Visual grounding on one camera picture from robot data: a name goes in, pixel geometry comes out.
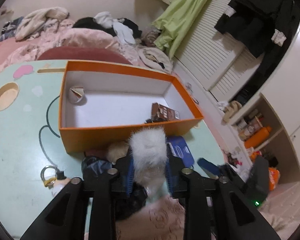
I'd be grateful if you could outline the white-haired figurine keychain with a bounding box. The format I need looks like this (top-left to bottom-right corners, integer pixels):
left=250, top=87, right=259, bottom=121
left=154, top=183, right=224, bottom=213
left=40, top=165, right=70, bottom=197

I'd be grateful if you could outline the blue tin box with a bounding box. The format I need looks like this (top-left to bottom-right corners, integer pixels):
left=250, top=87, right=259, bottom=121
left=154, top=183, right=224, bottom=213
left=167, top=136, right=194, bottom=168

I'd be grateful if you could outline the black lace doll dress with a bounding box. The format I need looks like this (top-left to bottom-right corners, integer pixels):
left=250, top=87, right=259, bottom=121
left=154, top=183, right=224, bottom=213
left=81, top=154, right=148, bottom=221

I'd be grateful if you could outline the white fur pompom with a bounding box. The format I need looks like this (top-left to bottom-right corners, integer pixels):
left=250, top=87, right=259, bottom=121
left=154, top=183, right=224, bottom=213
left=129, top=127, right=168, bottom=197

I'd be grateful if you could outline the brown printed small carton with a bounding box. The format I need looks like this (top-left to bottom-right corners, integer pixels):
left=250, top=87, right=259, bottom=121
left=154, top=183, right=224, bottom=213
left=146, top=103, right=180, bottom=123

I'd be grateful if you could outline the tan fur pompom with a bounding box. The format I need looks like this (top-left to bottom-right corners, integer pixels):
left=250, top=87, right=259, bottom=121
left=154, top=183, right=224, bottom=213
left=106, top=141, right=129, bottom=164

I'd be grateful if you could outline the orange cardboard box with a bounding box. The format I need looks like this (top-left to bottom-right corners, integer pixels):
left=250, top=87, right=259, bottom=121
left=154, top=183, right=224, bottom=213
left=58, top=61, right=204, bottom=153

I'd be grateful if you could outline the silver tape roll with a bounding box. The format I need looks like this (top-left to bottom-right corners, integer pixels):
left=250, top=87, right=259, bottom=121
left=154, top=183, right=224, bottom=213
left=68, top=86, right=87, bottom=105

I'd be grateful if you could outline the orange bottle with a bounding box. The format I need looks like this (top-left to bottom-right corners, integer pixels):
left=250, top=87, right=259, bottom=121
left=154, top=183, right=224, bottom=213
left=244, top=126, right=272, bottom=149

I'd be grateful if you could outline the green hanging garment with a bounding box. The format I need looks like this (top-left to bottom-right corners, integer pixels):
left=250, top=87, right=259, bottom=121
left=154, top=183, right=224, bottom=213
left=153, top=0, right=208, bottom=59

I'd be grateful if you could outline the black hanging garment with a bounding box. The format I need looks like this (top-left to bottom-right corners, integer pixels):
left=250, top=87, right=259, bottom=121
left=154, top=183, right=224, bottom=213
left=215, top=0, right=300, bottom=83

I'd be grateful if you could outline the pink bed quilt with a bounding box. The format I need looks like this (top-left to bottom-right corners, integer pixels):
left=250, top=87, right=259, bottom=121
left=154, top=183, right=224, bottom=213
left=0, top=19, right=176, bottom=78

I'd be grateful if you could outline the cream knit sweater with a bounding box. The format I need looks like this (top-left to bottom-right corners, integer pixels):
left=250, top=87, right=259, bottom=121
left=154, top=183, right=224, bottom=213
left=15, top=7, right=69, bottom=41

